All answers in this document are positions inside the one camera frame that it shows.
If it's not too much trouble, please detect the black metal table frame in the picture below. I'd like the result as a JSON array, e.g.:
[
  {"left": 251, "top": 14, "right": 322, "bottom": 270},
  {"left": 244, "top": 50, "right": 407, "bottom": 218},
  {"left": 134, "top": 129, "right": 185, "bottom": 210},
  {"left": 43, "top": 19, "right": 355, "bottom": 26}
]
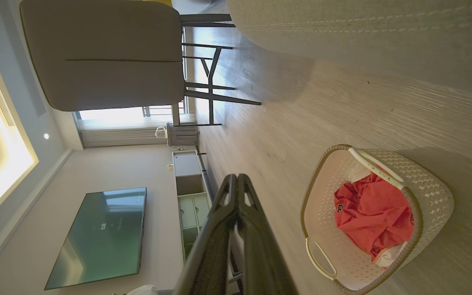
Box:
[{"left": 181, "top": 42, "right": 237, "bottom": 127}]

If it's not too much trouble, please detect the white curtain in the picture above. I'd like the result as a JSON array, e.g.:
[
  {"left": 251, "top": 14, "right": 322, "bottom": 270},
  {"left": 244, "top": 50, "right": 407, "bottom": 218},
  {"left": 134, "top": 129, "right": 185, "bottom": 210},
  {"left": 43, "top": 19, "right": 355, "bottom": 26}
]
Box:
[{"left": 76, "top": 119, "right": 170, "bottom": 148}]

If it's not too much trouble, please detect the grey fabric sofa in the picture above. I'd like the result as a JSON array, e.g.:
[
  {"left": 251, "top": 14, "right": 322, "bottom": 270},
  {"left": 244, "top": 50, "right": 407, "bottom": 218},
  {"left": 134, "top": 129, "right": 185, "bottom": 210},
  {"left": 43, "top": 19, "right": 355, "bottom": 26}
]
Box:
[{"left": 226, "top": 0, "right": 472, "bottom": 97}]

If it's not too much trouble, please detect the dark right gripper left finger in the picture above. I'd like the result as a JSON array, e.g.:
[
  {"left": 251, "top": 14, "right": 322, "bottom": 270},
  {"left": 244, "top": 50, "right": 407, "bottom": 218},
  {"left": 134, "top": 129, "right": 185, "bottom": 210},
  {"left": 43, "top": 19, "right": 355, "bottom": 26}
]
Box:
[{"left": 174, "top": 174, "right": 239, "bottom": 295}]

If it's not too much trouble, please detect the red garment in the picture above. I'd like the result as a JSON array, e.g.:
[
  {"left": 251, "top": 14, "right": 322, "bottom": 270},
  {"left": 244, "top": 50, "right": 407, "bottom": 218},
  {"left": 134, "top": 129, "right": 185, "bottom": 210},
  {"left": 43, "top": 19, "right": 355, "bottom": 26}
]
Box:
[{"left": 334, "top": 172, "right": 415, "bottom": 261}]

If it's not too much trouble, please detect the white woven plastic laundry basket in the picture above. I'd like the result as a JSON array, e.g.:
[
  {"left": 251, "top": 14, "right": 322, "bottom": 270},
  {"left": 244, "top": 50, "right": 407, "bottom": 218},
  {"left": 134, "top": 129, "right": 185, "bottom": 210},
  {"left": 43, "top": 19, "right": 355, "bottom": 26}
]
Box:
[{"left": 300, "top": 144, "right": 454, "bottom": 295}]

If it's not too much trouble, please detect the grey TV cabinet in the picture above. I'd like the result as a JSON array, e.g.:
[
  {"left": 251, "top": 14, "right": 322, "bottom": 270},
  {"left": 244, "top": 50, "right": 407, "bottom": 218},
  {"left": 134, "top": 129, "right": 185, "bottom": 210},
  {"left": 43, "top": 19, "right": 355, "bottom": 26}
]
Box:
[{"left": 172, "top": 150, "right": 214, "bottom": 263}]

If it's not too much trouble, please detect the small grey side table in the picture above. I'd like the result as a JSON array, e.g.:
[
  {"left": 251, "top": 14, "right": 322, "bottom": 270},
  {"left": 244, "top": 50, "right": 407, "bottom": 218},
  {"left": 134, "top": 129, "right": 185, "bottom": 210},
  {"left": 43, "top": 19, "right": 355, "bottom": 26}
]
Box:
[{"left": 167, "top": 122, "right": 199, "bottom": 147}]

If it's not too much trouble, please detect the flat screen television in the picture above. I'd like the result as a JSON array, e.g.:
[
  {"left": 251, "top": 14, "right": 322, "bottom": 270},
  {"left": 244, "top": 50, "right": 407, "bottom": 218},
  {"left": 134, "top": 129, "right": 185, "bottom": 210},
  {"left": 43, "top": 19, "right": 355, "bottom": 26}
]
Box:
[{"left": 44, "top": 187, "right": 147, "bottom": 290}]

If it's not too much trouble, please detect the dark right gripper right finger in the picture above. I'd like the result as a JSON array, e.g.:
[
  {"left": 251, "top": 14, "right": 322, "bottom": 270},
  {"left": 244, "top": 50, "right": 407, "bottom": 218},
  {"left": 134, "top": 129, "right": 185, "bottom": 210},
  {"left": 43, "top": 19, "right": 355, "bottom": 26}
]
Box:
[{"left": 237, "top": 174, "right": 299, "bottom": 295}]

